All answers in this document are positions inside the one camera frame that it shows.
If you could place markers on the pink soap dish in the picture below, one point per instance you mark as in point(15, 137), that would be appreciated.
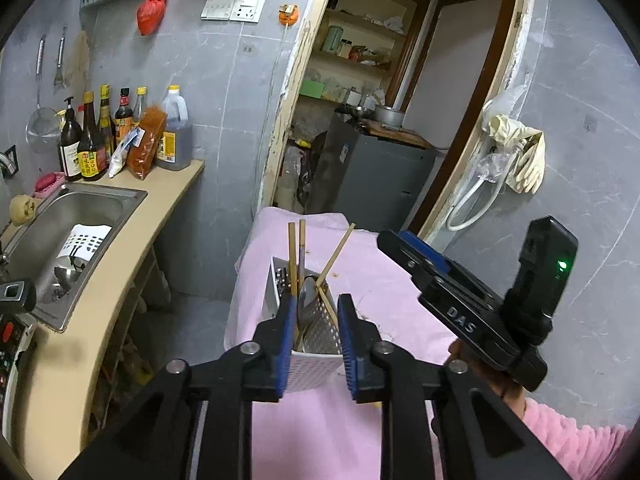
point(50, 184)

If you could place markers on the red plastic bag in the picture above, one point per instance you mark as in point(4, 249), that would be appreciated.
point(152, 10)

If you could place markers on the stainless steel sink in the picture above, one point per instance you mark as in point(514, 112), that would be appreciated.
point(90, 210)

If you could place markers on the white perforated utensil holder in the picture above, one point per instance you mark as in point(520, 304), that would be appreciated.
point(315, 360)

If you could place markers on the pink tablecloth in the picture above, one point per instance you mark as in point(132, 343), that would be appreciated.
point(365, 280)

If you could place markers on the wooden shelf unit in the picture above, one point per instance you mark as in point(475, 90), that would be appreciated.
point(365, 24)

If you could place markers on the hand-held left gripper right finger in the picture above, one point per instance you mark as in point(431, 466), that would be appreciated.
point(346, 350)

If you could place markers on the red chili powder bag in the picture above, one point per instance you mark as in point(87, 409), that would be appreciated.
point(145, 145)

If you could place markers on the metal faucet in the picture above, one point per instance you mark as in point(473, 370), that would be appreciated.
point(5, 162)

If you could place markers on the dark sauce bottle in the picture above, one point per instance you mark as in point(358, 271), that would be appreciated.
point(105, 120)
point(123, 120)
point(92, 160)

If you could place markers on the clear yellow capped bottle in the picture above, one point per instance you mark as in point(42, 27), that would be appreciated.
point(140, 107)

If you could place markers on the wall switch and socket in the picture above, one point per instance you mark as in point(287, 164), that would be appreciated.
point(232, 7)

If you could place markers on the grey cabinet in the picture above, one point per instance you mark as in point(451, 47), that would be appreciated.
point(365, 180)

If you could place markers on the metal strainer ladle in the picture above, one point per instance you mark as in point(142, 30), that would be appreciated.
point(42, 130)

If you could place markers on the dark pump bottle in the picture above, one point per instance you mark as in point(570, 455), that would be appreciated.
point(70, 155)

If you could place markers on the orange wall hook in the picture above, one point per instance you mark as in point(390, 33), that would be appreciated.
point(289, 16)

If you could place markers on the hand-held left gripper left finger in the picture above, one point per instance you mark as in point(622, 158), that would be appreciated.
point(286, 350)

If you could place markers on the metal pot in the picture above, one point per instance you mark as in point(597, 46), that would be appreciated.
point(387, 116)

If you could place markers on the beige loofah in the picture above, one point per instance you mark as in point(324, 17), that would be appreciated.
point(80, 60)

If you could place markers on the beige kitchen counter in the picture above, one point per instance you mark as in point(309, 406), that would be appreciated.
point(125, 285)

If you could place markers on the beige scrubber ball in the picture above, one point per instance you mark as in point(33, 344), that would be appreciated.
point(23, 210)

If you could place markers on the green jar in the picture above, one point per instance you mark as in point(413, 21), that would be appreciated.
point(334, 40)

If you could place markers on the white seasoning packet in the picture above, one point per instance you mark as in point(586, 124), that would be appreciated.
point(122, 155)

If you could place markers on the wooden board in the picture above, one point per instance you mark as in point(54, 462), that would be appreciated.
point(400, 135)

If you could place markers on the white perforated sink insert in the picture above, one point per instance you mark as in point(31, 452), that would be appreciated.
point(87, 242)

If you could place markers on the large oil jug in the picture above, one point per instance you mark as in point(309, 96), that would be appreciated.
point(175, 140)

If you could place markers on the silver spoon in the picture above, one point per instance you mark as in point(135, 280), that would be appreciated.
point(307, 305)

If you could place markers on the wooden door frame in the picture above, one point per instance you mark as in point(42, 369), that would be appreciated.
point(285, 110)

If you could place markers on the person's right hand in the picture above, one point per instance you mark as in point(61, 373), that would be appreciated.
point(512, 397)

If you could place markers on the cream rubber gloves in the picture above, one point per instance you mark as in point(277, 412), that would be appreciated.
point(525, 160)

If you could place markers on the induction cooker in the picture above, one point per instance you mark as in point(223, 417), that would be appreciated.
point(12, 345)

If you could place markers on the metal spatula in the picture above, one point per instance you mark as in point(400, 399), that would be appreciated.
point(60, 55)

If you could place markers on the black wall socket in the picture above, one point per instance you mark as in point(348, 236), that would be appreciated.
point(12, 160)

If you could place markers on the green box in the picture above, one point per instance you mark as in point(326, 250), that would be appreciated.
point(310, 89)

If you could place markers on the clear plastic bag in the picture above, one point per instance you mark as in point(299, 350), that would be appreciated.
point(492, 165)

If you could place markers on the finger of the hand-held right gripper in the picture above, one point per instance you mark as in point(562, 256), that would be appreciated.
point(430, 255)
point(400, 252)

